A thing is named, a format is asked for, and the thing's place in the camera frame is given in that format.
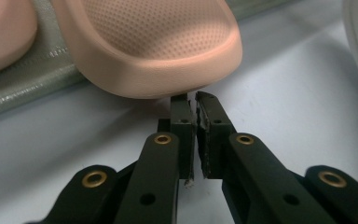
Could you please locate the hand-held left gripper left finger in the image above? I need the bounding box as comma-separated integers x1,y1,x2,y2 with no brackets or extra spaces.
157,92,198,189

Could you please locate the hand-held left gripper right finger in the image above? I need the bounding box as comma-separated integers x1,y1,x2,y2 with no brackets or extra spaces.
195,91,238,180

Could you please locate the pink rubber slipper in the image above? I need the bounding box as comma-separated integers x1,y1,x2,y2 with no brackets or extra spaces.
0,0,39,79
49,0,244,101

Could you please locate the white foam mat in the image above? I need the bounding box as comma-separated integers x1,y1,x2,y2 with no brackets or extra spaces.
0,0,358,224

